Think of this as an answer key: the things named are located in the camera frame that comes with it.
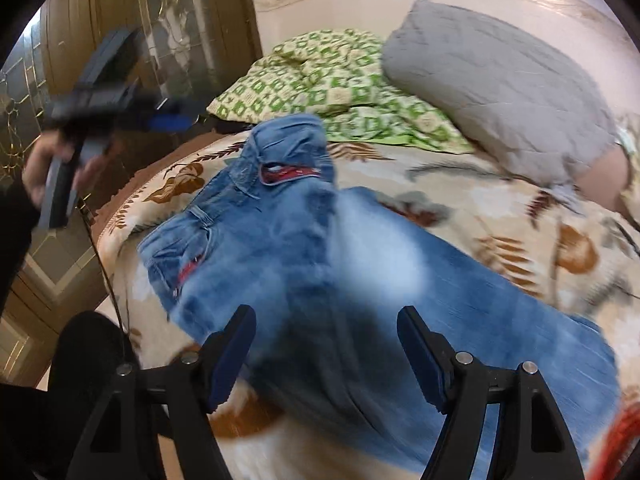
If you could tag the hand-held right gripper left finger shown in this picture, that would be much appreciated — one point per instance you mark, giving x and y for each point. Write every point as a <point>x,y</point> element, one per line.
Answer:
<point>230,357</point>

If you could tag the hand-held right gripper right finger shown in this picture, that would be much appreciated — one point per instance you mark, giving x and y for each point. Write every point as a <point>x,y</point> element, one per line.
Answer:
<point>425,360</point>

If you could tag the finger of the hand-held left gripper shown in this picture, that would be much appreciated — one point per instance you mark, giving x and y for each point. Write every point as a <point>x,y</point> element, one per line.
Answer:
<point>172,117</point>

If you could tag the blue denim pants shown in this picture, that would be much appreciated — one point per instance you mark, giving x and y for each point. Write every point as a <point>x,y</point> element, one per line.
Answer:
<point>310,260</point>

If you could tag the person's left forearm black sleeve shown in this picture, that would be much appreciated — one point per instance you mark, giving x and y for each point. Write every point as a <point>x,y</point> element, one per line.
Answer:
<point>15,240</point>

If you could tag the person's left hand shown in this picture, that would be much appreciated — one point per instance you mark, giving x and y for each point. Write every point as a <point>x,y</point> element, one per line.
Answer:
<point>37,167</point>

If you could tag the person's leg in black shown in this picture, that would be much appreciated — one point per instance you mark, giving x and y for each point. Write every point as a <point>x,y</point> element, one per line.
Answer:
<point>75,350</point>

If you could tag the green patterned cloth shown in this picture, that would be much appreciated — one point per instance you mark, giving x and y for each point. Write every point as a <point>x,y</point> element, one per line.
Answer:
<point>325,75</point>

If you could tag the cream leaf-print blanket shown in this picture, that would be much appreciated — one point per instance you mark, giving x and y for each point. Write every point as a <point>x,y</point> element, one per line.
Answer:
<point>500,210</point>

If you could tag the red cloth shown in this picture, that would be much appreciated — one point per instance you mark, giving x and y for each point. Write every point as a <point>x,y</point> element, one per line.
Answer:
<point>612,440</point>

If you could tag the pink pillow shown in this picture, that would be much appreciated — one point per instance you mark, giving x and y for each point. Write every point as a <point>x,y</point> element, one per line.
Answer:
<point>607,180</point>

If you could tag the grey quilted pillow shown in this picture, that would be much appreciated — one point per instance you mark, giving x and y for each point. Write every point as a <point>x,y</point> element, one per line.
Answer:
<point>495,85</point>

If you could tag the pale patterned cloth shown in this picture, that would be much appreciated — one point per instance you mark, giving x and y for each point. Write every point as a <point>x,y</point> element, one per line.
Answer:
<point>630,135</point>

